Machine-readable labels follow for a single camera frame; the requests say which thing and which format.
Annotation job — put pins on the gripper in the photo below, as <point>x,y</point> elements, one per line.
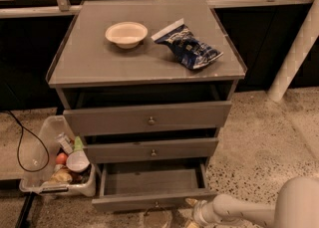
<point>198,209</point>

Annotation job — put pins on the grey bottom drawer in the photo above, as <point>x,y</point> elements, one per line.
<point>147,184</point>

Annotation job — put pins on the grey drawer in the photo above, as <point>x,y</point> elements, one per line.
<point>137,119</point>
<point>147,184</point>
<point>151,150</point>

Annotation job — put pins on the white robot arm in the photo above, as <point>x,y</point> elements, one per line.
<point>297,206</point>

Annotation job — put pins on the grey middle drawer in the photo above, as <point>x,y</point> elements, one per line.
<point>151,150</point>

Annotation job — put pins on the grey drawer cabinet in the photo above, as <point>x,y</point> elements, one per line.
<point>90,72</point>

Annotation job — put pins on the grey top drawer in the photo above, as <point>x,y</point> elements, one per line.
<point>137,119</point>

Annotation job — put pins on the white bowl in bin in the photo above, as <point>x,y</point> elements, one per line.
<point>77,161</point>

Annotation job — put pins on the green bottle in bin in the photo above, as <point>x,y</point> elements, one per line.
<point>78,145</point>

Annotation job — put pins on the orange ball in bin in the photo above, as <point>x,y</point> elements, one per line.
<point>61,158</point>

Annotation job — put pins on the white bottle in bin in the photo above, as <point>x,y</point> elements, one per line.
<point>65,143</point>

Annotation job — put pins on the clear plastic storage bin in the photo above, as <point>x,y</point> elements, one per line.
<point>41,164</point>

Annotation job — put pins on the blue chip bag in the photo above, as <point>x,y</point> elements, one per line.
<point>189,52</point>

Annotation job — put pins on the white diagonal post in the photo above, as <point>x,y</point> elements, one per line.
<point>300,48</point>

